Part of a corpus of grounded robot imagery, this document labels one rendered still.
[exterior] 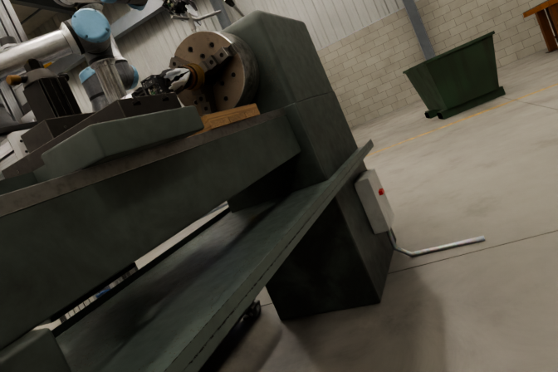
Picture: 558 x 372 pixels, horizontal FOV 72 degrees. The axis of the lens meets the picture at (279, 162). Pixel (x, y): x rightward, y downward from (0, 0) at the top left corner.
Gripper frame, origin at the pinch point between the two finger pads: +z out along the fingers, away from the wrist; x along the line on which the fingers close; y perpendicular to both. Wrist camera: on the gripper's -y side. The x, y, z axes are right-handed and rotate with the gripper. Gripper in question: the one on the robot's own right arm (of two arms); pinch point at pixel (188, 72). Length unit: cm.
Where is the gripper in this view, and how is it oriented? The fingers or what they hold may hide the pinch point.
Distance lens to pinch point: 133.1
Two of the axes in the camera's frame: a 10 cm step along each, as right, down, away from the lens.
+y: -3.9, 2.5, -8.8
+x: -4.0, -9.1, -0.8
